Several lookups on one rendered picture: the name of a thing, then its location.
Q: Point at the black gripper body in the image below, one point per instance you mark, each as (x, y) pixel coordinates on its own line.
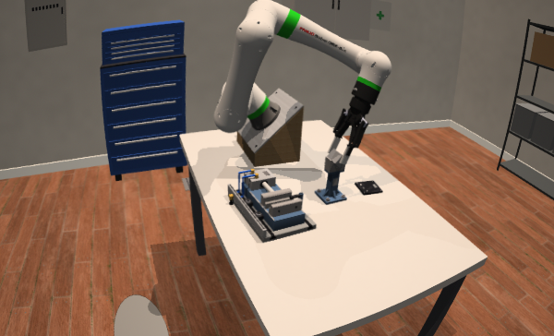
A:
(359, 108)

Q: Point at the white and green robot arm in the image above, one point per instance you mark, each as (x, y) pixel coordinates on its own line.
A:
(264, 19)

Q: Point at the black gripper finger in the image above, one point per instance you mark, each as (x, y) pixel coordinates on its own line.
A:
(356, 135)
(341, 126)

